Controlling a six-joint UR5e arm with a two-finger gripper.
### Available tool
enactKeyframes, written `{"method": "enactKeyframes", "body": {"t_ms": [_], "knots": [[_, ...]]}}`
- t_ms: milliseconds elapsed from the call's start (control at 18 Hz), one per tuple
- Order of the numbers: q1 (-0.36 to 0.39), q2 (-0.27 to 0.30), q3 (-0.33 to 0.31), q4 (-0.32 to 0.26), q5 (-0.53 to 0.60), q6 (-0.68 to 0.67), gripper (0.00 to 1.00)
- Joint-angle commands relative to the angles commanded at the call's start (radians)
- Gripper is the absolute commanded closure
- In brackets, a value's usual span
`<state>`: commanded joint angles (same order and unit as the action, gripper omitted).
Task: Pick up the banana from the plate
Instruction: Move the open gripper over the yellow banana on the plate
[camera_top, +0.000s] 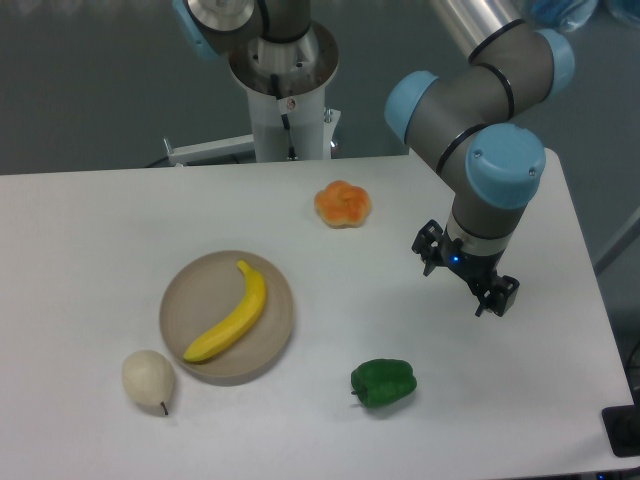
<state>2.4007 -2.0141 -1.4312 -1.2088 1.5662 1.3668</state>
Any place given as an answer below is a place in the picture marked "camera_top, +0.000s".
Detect beige round plate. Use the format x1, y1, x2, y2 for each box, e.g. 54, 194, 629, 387
159, 251, 295, 385

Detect orange flower-shaped bread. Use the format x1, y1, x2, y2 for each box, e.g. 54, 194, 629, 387
314, 180, 372, 228

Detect white pear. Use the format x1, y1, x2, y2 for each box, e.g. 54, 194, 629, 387
121, 350, 175, 416

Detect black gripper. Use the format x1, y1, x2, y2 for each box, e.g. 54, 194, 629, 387
411, 219, 520, 317

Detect yellow banana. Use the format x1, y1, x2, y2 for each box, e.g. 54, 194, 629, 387
182, 260, 267, 363

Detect blue plastic bag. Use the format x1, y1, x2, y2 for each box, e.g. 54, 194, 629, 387
519, 0, 599, 33

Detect green bell pepper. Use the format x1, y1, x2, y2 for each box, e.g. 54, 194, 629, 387
350, 358, 418, 409

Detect black device at table edge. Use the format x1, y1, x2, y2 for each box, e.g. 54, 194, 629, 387
601, 405, 639, 458

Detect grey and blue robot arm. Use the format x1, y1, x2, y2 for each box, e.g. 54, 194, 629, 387
173, 1, 575, 315

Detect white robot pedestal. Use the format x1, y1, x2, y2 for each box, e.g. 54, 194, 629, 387
165, 21, 340, 166

